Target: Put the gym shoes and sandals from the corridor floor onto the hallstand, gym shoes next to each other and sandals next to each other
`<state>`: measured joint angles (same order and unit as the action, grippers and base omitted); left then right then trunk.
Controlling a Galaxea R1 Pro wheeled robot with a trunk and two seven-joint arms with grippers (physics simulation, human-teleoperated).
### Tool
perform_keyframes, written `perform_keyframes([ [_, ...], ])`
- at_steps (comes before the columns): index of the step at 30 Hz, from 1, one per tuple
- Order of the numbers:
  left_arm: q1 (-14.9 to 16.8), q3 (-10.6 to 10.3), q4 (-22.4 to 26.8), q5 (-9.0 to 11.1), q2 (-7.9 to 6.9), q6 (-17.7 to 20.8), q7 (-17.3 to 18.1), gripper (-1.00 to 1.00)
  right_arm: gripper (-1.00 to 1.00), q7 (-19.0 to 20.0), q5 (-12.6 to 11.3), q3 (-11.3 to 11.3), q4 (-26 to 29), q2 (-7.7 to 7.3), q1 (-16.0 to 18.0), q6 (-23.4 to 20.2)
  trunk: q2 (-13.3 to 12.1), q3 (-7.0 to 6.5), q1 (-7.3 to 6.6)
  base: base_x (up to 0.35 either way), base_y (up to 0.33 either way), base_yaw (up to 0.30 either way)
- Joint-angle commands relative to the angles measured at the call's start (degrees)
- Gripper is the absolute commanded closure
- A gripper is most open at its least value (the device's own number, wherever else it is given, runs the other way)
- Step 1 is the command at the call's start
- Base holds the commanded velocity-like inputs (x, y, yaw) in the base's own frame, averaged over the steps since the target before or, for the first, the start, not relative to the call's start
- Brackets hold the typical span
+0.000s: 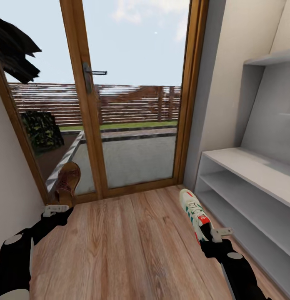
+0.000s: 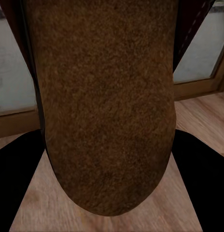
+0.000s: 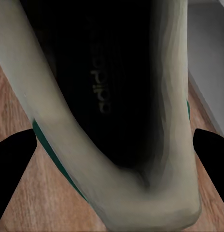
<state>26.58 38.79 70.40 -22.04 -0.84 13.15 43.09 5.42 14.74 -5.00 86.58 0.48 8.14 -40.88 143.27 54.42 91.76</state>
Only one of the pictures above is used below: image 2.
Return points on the door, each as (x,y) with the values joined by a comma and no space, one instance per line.
(200,72)

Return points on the sandal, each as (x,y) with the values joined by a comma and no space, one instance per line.
(103,78)

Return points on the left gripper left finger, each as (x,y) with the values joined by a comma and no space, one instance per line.
(18,163)

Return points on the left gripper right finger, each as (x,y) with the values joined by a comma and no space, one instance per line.
(202,171)

